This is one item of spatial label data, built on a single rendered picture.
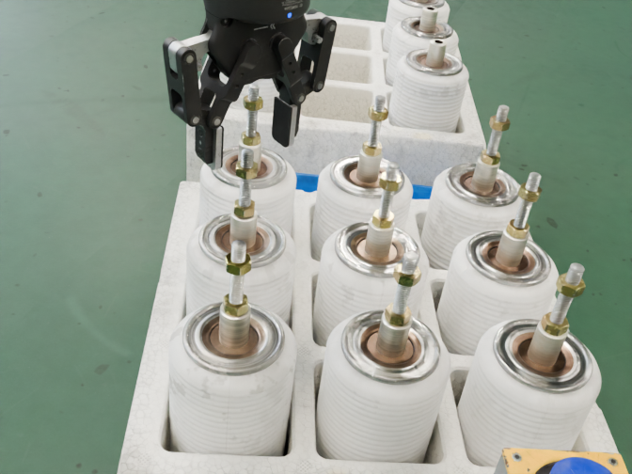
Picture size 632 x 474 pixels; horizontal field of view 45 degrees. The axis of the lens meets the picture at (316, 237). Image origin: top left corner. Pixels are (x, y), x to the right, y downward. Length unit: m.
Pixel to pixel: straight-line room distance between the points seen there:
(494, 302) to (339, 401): 0.17
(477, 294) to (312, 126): 0.40
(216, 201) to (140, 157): 0.52
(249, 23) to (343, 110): 0.59
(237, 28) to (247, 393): 0.25
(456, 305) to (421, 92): 0.39
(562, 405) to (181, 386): 0.28
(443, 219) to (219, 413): 0.33
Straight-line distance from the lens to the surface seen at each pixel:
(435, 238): 0.79
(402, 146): 1.01
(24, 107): 1.41
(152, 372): 0.65
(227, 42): 0.54
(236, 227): 0.64
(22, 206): 1.16
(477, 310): 0.68
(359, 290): 0.64
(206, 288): 0.65
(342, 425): 0.59
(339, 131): 0.99
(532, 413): 0.59
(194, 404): 0.57
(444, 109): 1.02
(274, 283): 0.64
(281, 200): 0.74
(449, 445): 0.63
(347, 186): 0.74
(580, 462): 0.45
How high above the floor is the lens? 0.66
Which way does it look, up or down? 37 degrees down
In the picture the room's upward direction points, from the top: 7 degrees clockwise
